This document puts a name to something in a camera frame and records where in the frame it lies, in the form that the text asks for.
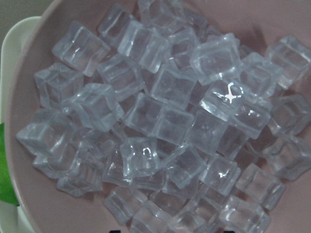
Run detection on cream rectangular tray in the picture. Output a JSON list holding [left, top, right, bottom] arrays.
[[0, 16, 40, 233]]

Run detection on pile of clear ice cubes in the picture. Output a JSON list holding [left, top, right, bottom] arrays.
[[17, 0, 311, 233]]

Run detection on pink bowl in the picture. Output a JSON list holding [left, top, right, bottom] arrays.
[[4, 0, 311, 233]]

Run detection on green lime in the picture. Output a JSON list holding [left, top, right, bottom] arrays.
[[0, 123, 19, 206]]

